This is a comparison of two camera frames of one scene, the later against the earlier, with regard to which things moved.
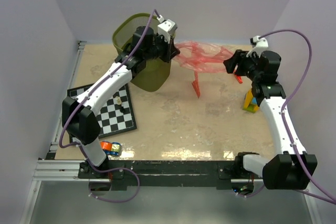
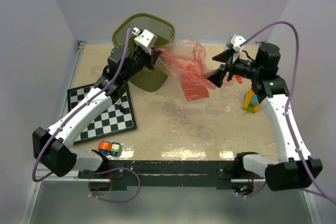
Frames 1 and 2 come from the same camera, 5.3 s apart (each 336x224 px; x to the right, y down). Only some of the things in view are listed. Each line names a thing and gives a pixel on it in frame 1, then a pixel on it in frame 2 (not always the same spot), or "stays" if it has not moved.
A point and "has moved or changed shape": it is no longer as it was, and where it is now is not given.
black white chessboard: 117,115 stays
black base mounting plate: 122,173 stays
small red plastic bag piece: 239,78 stays
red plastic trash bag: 197,56 has moved or changed shape
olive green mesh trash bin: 153,75 stays
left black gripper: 171,51 to 147,55
